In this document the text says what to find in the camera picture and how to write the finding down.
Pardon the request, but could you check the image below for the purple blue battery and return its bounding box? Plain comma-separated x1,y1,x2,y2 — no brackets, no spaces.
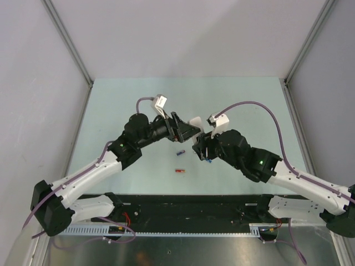
176,150,185,156

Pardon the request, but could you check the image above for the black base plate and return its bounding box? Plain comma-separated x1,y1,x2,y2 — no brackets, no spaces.
105,195,288,232

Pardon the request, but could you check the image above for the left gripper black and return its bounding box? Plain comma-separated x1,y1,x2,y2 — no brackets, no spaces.
137,110,200,149

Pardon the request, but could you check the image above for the white remote control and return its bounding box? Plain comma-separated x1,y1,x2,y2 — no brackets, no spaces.
188,116,204,133

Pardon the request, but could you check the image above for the grey slotted cable duct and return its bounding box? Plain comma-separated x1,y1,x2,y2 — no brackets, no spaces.
59,223,276,238

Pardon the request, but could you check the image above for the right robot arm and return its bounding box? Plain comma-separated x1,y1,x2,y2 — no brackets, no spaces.
192,130,354,238

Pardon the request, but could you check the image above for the left aluminium frame post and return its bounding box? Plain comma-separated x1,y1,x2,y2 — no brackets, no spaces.
40,0,94,86

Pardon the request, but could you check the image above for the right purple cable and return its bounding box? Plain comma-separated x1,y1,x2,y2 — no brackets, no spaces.
216,100,355,264

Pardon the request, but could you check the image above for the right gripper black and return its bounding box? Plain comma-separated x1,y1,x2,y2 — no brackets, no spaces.
192,125,242,170

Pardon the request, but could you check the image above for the right aluminium frame post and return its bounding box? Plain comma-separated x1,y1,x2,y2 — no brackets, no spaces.
283,0,337,84

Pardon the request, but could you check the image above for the aluminium frame post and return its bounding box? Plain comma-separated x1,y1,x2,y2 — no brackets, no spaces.
40,0,94,86
283,0,337,84

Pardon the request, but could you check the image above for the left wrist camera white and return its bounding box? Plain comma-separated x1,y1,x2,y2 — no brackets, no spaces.
151,94,168,119

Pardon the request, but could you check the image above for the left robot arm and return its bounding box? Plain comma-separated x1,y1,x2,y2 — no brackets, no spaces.
25,112,201,237

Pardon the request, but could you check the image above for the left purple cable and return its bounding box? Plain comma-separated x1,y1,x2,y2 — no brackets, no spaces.
22,96,156,250

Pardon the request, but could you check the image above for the purple cable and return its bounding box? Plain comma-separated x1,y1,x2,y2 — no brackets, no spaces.
22,96,156,250
216,100,355,264

